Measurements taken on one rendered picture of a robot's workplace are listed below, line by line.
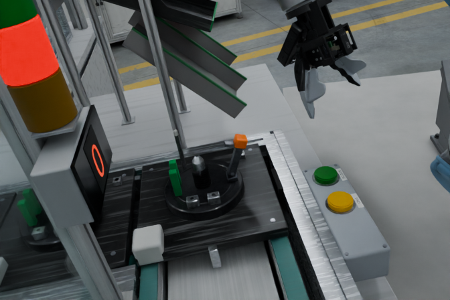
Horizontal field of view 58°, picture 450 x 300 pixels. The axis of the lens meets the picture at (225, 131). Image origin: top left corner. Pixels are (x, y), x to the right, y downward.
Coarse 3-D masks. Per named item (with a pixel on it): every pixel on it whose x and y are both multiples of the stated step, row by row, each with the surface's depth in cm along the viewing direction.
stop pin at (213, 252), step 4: (216, 244) 62; (208, 248) 62; (212, 248) 61; (216, 248) 61; (212, 252) 61; (216, 252) 61; (212, 256) 62; (216, 256) 62; (212, 260) 62; (216, 260) 62; (220, 260) 63; (212, 264) 63; (216, 264) 63; (220, 264) 63
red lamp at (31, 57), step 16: (0, 32) 33; (16, 32) 33; (32, 32) 34; (0, 48) 34; (16, 48) 34; (32, 48) 34; (48, 48) 36; (0, 64) 35; (16, 64) 34; (32, 64) 35; (48, 64) 36; (16, 80) 35; (32, 80) 35
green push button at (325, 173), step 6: (318, 168) 72; (324, 168) 72; (330, 168) 72; (318, 174) 71; (324, 174) 71; (330, 174) 71; (336, 174) 71; (318, 180) 70; (324, 180) 70; (330, 180) 70
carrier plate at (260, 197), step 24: (144, 168) 81; (168, 168) 80; (240, 168) 76; (264, 168) 75; (144, 192) 75; (264, 192) 70; (144, 216) 69; (168, 216) 68; (240, 216) 66; (264, 216) 65; (168, 240) 64; (192, 240) 63; (216, 240) 62; (240, 240) 62; (264, 240) 63
